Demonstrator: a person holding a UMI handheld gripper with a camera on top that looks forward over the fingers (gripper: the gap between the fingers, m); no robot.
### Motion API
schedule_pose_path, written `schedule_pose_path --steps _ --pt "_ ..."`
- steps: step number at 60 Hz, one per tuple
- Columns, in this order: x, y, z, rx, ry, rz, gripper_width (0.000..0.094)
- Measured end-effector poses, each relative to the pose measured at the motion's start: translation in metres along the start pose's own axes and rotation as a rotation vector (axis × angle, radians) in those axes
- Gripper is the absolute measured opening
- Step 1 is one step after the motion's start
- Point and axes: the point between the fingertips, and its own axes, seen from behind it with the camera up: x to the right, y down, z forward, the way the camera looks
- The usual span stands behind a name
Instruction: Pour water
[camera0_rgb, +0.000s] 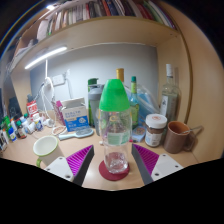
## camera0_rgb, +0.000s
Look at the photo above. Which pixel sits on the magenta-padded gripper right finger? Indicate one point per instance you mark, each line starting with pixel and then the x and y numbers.
pixel 146 160

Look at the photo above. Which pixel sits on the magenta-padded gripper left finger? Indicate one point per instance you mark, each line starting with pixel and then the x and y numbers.
pixel 80 160

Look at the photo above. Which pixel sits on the clear bottle with green cap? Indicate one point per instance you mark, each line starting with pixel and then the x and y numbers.
pixel 114 96

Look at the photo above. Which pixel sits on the light blue hairbrush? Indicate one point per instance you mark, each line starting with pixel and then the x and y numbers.
pixel 81 133

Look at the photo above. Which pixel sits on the brown jar with white lid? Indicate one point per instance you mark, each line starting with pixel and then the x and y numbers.
pixel 155 131

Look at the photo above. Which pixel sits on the flat round red coaster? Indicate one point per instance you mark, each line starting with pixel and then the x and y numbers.
pixel 106 175

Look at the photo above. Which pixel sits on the brown mug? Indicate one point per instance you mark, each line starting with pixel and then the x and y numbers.
pixel 175 138

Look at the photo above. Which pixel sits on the blue and white carton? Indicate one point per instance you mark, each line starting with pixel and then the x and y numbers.
pixel 76 116

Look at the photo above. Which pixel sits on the pink carton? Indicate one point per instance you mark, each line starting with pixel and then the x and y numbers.
pixel 59 113

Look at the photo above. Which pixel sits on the green bottle with teal cap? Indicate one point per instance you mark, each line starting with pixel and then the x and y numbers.
pixel 134 106

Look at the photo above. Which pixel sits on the grey shaker bottle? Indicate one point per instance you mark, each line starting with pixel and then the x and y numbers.
pixel 94 103

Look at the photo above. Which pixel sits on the blue plastic bag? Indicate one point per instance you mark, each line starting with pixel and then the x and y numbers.
pixel 148 100

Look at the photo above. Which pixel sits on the clear glass bottle white cap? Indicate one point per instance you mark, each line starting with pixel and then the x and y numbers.
pixel 169 100

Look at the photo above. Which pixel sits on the dark bottle with red label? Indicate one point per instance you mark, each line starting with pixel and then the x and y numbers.
pixel 21 130

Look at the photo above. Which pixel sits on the red and white canister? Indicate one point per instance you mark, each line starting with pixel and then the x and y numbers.
pixel 32 108

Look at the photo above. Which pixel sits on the white bottle with blue label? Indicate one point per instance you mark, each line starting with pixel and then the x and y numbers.
pixel 12 134

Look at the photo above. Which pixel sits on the tall green bottle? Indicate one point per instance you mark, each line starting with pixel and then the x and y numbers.
pixel 92 81

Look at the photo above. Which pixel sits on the green plastic container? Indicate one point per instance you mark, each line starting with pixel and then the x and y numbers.
pixel 6 121

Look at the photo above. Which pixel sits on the glass bottle with gold cap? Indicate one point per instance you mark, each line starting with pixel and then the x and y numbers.
pixel 120 73

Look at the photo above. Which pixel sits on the white LED light bar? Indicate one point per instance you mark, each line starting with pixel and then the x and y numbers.
pixel 46 57

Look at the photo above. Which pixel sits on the white wall power socket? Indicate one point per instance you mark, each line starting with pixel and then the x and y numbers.
pixel 58 80

